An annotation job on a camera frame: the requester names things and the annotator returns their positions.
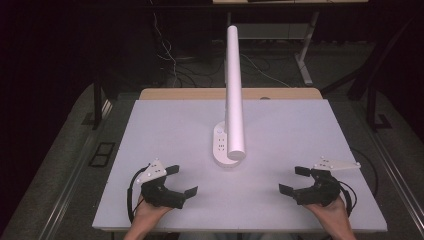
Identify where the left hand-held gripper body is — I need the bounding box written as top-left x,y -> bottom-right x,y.
136,159 -> 186,210

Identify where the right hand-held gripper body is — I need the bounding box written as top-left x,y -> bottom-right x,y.
293,156 -> 362,207

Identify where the person's left hand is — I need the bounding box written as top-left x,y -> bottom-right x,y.
133,195 -> 173,225

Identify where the person's right hand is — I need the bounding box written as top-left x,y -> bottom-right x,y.
303,198 -> 350,225

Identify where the white board table cover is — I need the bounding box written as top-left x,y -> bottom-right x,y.
92,98 -> 388,233

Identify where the white desk lamp with sockets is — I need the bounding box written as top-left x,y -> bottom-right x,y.
212,25 -> 248,169

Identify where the black metal stand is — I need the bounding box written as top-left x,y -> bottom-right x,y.
320,16 -> 418,132
92,79 -> 104,131

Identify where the white background desk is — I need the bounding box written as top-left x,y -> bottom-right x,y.
212,0 -> 369,87

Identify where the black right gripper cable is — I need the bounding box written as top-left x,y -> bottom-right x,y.
335,179 -> 358,218

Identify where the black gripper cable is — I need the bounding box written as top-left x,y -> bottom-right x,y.
335,179 -> 358,218
126,163 -> 151,224

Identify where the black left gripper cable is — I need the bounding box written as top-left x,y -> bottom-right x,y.
126,163 -> 151,224

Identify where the thin black cable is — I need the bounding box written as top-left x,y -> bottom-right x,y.
349,146 -> 380,198

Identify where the black floor frame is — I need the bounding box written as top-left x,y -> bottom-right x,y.
88,141 -> 116,168

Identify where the white floor cable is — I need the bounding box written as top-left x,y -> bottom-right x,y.
239,52 -> 292,89
148,0 -> 179,88

